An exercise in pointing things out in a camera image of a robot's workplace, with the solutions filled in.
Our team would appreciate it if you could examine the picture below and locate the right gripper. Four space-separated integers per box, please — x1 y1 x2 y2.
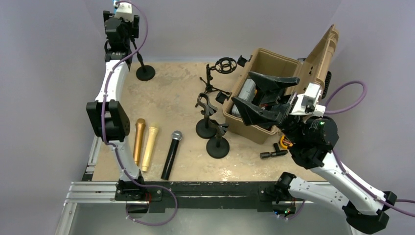
230 71 302 143

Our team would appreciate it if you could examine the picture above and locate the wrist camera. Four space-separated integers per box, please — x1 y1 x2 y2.
114 0 134 22
289 83 326 117

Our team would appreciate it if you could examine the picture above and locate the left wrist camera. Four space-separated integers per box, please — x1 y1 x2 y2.
114 0 134 22

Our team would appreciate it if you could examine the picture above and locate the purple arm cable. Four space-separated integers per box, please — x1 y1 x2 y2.
100 0 149 187
323 80 415 218

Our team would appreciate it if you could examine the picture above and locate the black t-shaped adapter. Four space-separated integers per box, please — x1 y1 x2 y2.
259 143 288 160

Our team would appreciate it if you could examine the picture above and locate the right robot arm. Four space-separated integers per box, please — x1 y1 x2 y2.
232 71 397 235

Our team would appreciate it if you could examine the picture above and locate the black grey-head microphone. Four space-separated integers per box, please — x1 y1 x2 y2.
161 130 183 180

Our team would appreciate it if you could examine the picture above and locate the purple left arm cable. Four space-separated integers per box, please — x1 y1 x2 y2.
100 0 149 187

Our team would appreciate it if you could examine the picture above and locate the black tripod mic stand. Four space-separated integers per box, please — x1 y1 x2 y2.
199 57 237 95

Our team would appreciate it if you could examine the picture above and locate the tan toolbox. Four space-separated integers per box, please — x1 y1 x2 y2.
222 25 339 144

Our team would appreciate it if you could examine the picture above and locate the cream microphone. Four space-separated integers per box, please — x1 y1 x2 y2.
141 122 159 172

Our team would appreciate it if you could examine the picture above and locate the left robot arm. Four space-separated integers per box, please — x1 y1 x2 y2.
86 11 148 201

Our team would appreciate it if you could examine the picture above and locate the grey plastic case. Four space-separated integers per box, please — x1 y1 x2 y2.
231 78 256 118

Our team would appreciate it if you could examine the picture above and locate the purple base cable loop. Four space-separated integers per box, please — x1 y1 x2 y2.
125 185 179 228

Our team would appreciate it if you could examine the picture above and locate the gold microphone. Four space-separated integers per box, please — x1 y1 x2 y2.
133 118 146 166

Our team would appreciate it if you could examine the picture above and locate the black round-base stand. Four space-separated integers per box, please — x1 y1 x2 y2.
195 93 218 139
135 51 156 81
206 119 230 159

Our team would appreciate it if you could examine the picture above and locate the yellow tape measure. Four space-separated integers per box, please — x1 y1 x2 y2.
279 135 293 149

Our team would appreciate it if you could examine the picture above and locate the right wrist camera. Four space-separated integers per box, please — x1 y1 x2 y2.
289 83 326 117

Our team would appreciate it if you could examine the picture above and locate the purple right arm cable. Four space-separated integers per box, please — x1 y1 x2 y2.
323 80 415 218

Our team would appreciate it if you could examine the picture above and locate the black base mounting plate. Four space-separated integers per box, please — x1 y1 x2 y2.
115 181 302 213

